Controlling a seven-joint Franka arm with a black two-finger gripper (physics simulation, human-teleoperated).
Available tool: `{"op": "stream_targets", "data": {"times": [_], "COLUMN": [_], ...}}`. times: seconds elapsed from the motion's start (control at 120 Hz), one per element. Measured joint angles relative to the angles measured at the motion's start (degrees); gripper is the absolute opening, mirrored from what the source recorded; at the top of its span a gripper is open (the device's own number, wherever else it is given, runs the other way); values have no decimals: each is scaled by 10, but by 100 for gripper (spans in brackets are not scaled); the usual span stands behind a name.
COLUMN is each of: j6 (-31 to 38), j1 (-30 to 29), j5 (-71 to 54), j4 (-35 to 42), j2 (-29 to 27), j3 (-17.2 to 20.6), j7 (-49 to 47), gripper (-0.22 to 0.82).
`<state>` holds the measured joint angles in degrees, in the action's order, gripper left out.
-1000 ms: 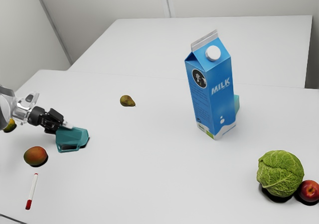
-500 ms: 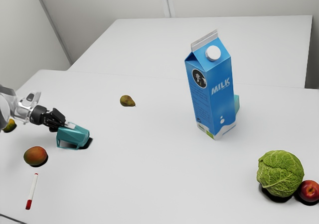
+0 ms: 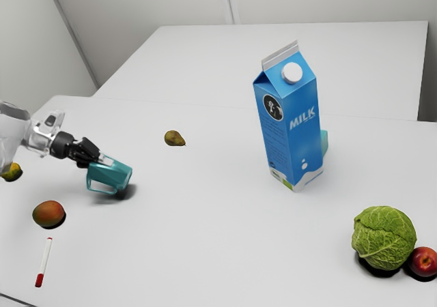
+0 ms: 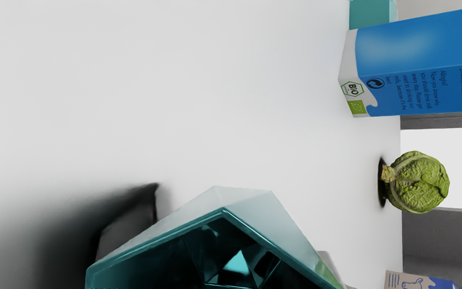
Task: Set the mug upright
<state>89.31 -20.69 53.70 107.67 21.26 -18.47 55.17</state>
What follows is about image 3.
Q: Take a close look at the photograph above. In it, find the green brown pear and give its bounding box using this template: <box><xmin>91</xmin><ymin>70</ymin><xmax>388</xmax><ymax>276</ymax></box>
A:
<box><xmin>164</xmin><ymin>130</ymin><xmax>187</xmax><ymax>147</ymax></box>

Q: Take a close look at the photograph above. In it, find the yellow green pear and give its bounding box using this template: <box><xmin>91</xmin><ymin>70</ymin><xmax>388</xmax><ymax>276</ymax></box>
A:
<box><xmin>1</xmin><ymin>162</ymin><xmax>24</xmax><ymax>183</ymax></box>

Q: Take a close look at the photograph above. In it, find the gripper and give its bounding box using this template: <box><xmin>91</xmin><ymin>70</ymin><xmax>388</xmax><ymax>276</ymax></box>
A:
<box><xmin>50</xmin><ymin>131</ymin><xmax>115</xmax><ymax>169</ymax></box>

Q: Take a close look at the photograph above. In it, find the red apple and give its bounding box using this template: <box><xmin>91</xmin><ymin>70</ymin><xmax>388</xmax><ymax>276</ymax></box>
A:
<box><xmin>408</xmin><ymin>246</ymin><xmax>437</xmax><ymax>278</ymax></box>

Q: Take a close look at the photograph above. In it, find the white pen with red cap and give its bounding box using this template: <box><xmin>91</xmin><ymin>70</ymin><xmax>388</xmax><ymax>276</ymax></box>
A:
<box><xmin>34</xmin><ymin>237</ymin><xmax>54</xmax><ymax>289</ymax></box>

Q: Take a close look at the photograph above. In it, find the green savoy cabbage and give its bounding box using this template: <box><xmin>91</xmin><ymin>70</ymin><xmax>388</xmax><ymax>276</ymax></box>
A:
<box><xmin>351</xmin><ymin>205</ymin><xmax>419</xmax><ymax>272</ymax></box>

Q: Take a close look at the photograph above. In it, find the teal faceted mug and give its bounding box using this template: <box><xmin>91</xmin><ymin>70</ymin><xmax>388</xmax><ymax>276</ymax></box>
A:
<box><xmin>85</xmin><ymin>155</ymin><xmax>134</xmax><ymax>195</ymax></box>

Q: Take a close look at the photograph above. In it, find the teal box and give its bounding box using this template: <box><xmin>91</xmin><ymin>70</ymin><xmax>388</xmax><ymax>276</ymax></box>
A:
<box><xmin>319</xmin><ymin>129</ymin><xmax>330</xmax><ymax>156</ymax></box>

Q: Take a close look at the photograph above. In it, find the red green mango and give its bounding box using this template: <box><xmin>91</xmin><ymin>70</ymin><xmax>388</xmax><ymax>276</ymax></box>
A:
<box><xmin>31</xmin><ymin>200</ymin><xmax>66</xmax><ymax>229</ymax></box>

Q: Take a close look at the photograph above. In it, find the blue milk carton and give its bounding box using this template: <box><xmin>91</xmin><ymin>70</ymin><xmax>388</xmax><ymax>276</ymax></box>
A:
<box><xmin>252</xmin><ymin>40</ymin><xmax>326</xmax><ymax>194</ymax></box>

